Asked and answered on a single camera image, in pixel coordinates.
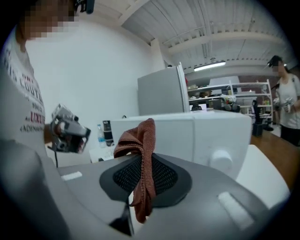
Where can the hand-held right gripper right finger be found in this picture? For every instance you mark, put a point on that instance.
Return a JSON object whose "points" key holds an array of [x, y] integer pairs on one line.
{"points": [[199, 211]]}

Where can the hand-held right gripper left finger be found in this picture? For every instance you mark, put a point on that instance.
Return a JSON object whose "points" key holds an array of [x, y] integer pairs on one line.
{"points": [[82, 187]]}

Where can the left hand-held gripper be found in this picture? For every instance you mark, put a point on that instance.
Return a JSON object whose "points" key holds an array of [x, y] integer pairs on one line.
{"points": [[61, 122]]}

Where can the rust-brown cloth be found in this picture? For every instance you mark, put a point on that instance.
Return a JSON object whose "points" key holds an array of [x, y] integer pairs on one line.
{"points": [[145, 145]]}

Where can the white microwave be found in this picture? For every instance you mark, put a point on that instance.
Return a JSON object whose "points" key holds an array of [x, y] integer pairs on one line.
{"points": [[178, 138]]}

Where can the person's left forearm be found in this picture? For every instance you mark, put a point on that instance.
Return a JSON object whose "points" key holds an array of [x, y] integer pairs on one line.
{"points": [[48, 133]]}

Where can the clear water bottle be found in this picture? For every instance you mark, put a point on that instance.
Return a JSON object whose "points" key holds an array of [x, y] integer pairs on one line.
{"points": [[101, 137]]}

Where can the black cylindrical canister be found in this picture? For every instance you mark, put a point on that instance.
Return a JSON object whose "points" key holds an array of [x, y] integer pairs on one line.
{"points": [[108, 133]]}

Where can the person's grey printed t-shirt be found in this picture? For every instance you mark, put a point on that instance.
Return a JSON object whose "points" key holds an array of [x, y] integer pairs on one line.
{"points": [[21, 105]]}

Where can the black floor stand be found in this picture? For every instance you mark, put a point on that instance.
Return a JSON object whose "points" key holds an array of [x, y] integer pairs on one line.
{"points": [[257, 122]]}

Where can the white shelving rack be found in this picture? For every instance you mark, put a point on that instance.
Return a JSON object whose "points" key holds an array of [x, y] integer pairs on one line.
{"points": [[246, 98]]}

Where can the ceiling tube lamp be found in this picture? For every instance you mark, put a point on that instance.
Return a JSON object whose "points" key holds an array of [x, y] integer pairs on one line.
{"points": [[209, 66]]}

